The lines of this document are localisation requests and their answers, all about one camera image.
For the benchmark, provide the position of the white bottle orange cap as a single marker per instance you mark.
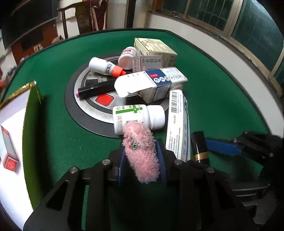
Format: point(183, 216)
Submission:
point(105, 67)

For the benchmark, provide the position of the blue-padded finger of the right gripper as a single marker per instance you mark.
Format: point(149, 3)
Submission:
point(223, 147)

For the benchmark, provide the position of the white blue medicine box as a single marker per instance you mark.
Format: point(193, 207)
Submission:
point(152, 85)

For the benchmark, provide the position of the small white red-label bottle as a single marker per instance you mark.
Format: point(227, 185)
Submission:
point(126, 57)

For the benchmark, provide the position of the grey red small box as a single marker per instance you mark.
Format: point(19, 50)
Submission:
point(9, 157)

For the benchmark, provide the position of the white tray gold rim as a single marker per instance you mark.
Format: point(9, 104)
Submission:
point(16, 120)

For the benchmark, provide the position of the white bottle green label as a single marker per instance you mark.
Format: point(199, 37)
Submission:
point(152, 116)

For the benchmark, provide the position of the beige cardboard box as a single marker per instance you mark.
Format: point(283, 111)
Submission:
point(150, 47)

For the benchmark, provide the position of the black flat television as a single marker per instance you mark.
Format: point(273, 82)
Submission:
point(26, 16)

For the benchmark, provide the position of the round silver table console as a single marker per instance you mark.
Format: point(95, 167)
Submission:
point(94, 114)

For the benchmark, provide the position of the black gold lipstick tube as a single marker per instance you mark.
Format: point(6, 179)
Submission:
point(200, 151)

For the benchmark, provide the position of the window with metal grille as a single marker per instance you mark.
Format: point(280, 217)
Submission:
point(246, 25)

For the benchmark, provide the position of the long white barcode box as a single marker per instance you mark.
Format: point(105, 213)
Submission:
point(178, 128)

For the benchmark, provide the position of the pink white medicine box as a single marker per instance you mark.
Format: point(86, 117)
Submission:
point(146, 62)

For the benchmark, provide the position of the pink fluffy scrunchie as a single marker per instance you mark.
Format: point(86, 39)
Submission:
point(140, 151)

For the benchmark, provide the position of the black marker pink end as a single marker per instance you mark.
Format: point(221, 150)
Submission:
point(95, 89)

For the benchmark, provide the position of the dark wooden chair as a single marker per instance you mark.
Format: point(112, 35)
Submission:
point(89, 16)

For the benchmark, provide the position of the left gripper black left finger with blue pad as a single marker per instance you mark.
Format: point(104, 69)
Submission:
point(80, 194)

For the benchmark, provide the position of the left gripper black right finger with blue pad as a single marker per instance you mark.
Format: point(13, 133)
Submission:
point(197, 197)

